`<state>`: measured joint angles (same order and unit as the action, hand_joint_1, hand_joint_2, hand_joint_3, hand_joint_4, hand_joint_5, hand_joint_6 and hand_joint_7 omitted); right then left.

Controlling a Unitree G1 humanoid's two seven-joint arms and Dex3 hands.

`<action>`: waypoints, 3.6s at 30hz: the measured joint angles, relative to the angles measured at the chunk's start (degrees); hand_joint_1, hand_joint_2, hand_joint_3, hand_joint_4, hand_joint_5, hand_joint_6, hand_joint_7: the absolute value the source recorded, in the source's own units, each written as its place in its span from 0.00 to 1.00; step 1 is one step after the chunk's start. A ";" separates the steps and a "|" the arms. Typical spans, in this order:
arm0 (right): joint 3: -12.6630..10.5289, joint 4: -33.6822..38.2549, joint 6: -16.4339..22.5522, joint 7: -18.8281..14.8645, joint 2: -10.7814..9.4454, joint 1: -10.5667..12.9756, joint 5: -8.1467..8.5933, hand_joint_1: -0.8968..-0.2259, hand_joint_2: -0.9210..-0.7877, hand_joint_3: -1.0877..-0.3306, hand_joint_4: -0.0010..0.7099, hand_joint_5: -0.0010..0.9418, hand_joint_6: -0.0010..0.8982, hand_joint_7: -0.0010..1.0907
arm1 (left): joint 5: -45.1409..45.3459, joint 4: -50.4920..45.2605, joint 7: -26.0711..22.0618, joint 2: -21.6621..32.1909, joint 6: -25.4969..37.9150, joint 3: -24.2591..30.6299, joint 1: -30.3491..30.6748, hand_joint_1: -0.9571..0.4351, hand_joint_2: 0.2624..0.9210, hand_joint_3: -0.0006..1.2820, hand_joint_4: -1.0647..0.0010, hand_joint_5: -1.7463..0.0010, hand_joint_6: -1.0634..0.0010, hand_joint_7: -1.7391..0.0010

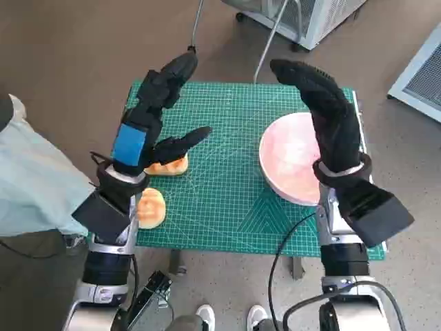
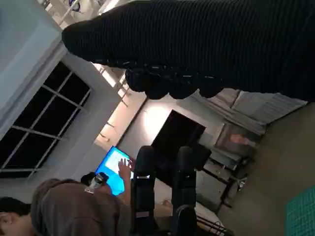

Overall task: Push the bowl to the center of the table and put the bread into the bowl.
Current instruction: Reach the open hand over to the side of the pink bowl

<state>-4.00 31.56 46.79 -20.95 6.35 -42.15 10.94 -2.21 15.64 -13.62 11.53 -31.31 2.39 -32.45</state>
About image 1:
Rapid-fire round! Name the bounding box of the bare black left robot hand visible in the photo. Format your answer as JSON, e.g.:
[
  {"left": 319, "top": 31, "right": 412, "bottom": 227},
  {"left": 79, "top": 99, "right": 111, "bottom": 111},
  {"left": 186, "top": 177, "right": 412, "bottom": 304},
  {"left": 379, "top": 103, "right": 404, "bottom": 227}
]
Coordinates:
[{"left": 109, "top": 51, "right": 212, "bottom": 177}]

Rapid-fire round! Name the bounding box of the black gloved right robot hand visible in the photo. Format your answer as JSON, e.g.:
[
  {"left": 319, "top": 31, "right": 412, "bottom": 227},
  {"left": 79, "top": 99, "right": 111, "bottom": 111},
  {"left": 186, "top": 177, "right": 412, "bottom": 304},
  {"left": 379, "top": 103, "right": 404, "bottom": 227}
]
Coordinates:
[{"left": 269, "top": 59, "right": 362, "bottom": 172}]

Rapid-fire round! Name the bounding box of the long toy bread loaf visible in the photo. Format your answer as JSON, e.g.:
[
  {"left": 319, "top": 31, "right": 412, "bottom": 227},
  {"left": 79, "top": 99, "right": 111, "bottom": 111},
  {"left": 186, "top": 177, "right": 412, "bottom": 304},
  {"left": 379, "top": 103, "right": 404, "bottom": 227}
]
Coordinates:
[{"left": 143, "top": 154, "right": 189, "bottom": 177}]

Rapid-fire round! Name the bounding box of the pink bowl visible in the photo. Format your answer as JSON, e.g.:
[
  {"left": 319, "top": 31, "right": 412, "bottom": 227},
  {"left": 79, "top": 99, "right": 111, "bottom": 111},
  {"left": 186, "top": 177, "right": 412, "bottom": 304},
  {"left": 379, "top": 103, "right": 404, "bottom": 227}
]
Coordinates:
[{"left": 258, "top": 112, "right": 323, "bottom": 207}]

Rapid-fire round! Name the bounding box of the round toy bread bun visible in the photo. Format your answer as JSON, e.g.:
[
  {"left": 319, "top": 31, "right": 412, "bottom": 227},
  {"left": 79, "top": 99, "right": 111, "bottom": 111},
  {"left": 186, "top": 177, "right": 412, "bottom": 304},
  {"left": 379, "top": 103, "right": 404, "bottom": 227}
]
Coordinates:
[{"left": 136, "top": 188, "right": 167, "bottom": 229}]

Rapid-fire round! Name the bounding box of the green cutting mat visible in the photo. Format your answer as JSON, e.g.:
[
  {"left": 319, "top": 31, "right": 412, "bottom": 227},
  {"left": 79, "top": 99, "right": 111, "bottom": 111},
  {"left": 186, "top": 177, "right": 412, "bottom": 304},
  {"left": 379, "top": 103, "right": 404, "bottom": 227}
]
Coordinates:
[{"left": 122, "top": 81, "right": 387, "bottom": 261}]

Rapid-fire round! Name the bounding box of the person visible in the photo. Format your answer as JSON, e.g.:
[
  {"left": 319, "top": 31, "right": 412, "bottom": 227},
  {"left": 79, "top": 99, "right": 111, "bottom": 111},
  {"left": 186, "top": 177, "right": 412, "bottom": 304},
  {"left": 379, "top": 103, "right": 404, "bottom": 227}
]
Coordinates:
[
  {"left": 167, "top": 303, "right": 287, "bottom": 331},
  {"left": 0, "top": 92, "right": 96, "bottom": 331}
]

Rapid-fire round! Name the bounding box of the white ventilated appliance with castors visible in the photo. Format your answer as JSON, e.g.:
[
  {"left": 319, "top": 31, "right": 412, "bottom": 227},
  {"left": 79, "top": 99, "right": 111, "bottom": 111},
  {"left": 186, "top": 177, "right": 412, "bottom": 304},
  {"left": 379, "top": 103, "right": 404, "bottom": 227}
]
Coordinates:
[{"left": 236, "top": 0, "right": 368, "bottom": 52}]

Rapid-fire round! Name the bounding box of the white appliance with grille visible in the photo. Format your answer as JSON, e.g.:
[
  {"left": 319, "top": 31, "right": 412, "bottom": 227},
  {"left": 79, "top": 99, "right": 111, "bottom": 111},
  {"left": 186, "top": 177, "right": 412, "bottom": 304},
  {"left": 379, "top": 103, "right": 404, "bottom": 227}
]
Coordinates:
[{"left": 387, "top": 22, "right": 441, "bottom": 123}]

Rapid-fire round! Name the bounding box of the grey metal chair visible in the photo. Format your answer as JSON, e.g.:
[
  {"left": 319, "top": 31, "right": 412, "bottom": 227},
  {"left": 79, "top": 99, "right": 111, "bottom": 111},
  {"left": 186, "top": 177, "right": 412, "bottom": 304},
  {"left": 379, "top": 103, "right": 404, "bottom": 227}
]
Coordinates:
[{"left": 187, "top": 0, "right": 304, "bottom": 86}]

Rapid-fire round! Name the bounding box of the grey metal table leg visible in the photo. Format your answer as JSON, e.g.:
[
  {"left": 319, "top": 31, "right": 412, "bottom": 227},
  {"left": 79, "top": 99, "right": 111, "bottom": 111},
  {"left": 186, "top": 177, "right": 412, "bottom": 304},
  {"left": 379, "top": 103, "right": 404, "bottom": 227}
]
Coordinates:
[
  {"left": 291, "top": 257, "right": 306, "bottom": 281},
  {"left": 170, "top": 250, "right": 189, "bottom": 277}
]

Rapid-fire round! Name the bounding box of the black metal stand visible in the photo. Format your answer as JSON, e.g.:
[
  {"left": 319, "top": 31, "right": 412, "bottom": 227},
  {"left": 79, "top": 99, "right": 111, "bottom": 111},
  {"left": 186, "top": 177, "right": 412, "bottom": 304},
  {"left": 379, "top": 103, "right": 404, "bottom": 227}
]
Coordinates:
[{"left": 127, "top": 270, "right": 173, "bottom": 331}]

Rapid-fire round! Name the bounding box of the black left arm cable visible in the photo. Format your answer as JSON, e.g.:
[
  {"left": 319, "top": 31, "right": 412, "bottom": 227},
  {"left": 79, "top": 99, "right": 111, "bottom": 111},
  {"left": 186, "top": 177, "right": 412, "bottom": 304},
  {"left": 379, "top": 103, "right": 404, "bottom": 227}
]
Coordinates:
[{"left": 90, "top": 150, "right": 114, "bottom": 165}]

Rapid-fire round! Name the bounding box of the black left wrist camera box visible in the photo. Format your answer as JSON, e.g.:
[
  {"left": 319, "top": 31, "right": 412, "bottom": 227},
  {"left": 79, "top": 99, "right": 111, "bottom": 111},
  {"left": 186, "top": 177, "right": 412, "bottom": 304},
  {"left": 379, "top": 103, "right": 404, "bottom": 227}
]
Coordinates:
[{"left": 71, "top": 191, "right": 130, "bottom": 244}]

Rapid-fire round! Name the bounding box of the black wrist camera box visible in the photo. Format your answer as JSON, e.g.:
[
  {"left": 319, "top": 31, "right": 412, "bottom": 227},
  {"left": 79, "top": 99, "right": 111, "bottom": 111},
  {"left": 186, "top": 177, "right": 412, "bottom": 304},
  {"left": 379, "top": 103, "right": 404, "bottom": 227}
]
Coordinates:
[
  {"left": 71, "top": 191, "right": 130, "bottom": 244},
  {"left": 340, "top": 179, "right": 414, "bottom": 248}
]

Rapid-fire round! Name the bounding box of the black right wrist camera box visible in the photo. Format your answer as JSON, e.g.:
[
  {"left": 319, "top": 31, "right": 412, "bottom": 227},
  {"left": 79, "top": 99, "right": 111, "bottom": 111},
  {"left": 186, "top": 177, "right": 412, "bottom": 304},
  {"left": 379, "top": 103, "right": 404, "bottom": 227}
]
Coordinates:
[{"left": 340, "top": 179, "right": 414, "bottom": 248}]

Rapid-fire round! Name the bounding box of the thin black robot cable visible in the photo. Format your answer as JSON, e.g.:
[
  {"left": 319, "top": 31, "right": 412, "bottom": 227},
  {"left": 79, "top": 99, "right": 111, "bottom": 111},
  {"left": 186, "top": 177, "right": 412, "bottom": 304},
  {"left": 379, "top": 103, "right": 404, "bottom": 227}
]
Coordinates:
[{"left": 268, "top": 212, "right": 320, "bottom": 331}]

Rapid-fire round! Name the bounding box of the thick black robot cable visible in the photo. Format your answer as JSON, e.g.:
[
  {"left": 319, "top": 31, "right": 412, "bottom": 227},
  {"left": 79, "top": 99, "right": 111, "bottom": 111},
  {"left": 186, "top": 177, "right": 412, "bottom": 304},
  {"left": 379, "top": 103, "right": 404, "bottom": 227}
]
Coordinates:
[{"left": 282, "top": 281, "right": 409, "bottom": 331}]

